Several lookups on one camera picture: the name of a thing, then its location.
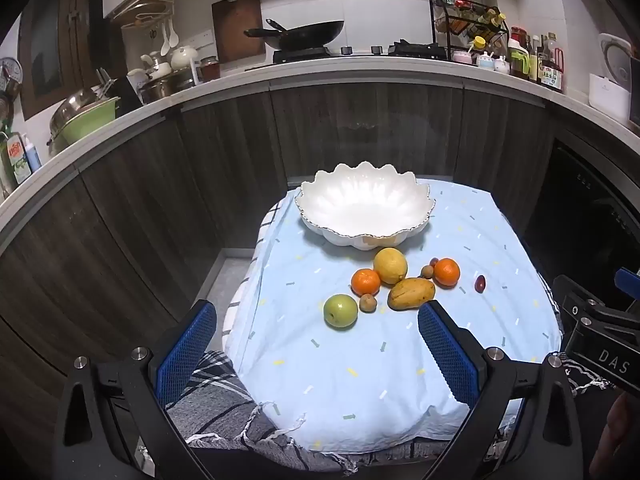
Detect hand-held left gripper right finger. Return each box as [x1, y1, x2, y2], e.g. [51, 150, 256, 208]
[417, 300, 586, 480]

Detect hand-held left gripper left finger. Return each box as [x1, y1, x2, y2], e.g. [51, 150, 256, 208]
[52, 299, 218, 480]

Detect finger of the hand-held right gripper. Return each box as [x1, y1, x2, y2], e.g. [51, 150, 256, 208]
[615, 267, 640, 293]
[552, 274, 608, 317]

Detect yellow mango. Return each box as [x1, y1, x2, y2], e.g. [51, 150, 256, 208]
[387, 277, 436, 311]

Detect orange tangerine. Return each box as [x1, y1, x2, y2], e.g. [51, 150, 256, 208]
[433, 257, 461, 288]
[350, 268, 382, 297]

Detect yellow lemon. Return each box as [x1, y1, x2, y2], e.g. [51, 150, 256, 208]
[373, 247, 409, 285]

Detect green apple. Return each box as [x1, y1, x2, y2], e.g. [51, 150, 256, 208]
[323, 294, 359, 330]

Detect white scalloped ceramic bowl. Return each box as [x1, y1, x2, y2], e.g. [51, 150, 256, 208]
[294, 161, 437, 251]

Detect person's right hand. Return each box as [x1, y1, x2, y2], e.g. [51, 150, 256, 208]
[590, 392, 640, 471]

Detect grey plaid blanket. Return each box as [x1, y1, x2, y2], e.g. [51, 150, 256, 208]
[167, 349, 621, 478]

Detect black built-in oven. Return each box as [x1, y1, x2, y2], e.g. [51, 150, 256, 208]
[522, 135, 640, 311]

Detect white blue striped cloth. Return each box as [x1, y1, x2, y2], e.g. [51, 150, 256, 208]
[221, 195, 288, 346]

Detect light blue patterned cloth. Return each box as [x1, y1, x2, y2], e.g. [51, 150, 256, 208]
[222, 176, 562, 455]

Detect large dark sauce bottle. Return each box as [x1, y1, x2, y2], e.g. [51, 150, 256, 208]
[541, 32, 566, 94]

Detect slim dark sauce bottle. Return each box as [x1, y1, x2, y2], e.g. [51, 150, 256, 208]
[529, 35, 545, 84]

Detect green plastic pitcher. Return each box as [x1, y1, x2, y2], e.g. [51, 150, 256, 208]
[508, 42, 532, 82]

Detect green plastic basin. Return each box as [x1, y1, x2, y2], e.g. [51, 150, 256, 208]
[49, 96, 122, 147]

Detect blue plastic bottle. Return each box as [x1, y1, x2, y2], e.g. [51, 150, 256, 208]
[22, 135, 44, 173]

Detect dark wood counter cabinets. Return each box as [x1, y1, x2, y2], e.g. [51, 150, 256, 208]
[0, 55, 640, 411]

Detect green label dish soap bottle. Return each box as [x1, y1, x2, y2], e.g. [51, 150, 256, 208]
[0, 132, 32, 187]

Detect steel cooking pot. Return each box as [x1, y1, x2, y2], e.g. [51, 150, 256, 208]
[137, 67, 200, 105]

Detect steel mixing bowl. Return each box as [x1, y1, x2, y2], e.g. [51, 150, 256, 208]
[47, 87, 107, 133]

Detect white round teapot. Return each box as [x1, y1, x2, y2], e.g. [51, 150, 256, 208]
[170, 45, 202, 72]

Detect black gas stove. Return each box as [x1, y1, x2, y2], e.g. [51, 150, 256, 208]
[272, 40, 449, 64]

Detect white hanging spoons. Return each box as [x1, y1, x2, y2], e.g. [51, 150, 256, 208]
[159, 19, 181, 57]

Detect round dial clock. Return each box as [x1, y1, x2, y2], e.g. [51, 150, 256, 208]
[0, 56, 24, 97]

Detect wooden cutting board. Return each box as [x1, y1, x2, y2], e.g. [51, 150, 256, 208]
[211, 0, 267, 64]

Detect black wok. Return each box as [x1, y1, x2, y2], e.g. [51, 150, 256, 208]
[243, 18, 346, 52]

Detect black wire spice rack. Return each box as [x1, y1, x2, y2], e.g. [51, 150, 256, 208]
[428, 0, 511, 63]

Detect wooden wall rack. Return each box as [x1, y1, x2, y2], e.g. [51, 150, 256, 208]
[109, 0, 179, 32]

